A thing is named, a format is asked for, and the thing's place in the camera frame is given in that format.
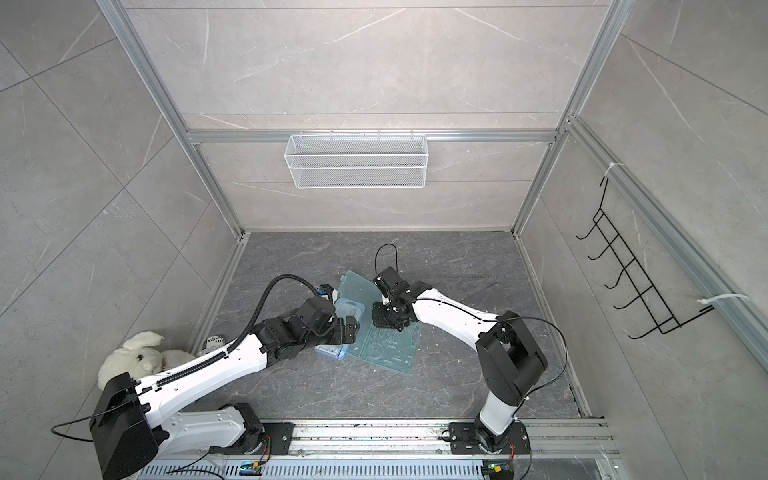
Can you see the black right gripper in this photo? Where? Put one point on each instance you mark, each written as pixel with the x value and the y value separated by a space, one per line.
pixel 379 319

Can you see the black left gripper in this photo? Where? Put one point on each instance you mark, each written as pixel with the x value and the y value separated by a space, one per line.
pixel 340 337

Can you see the blue clear small ruler box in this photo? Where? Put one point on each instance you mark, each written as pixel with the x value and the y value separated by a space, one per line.
pixel 349 313

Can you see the teal translucent ruler set case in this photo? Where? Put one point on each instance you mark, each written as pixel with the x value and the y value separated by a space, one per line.
pixel 386 348

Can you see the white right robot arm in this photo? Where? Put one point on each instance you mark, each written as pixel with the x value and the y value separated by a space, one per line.
pixel 510 358

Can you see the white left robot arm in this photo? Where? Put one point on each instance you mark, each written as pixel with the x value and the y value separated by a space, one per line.
pixel 126 425

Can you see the white grille strip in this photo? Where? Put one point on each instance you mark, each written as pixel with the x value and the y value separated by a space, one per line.
pixel 318 469

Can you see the white plush bear toy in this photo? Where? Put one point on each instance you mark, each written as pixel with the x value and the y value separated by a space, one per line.
pixel 139 357

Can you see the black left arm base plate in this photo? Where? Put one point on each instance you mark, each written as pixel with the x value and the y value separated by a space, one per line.
pixel 275 437

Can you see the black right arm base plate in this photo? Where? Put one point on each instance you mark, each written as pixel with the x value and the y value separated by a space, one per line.
pixel 472 438

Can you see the white wire mesh basket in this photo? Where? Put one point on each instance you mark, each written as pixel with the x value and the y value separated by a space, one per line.
pixel 360 160

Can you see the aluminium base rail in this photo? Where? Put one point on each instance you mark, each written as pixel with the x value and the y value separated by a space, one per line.
pixel 419 438

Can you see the black wire hook rack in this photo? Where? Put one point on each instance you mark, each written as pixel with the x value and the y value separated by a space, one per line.
pixel 633 272

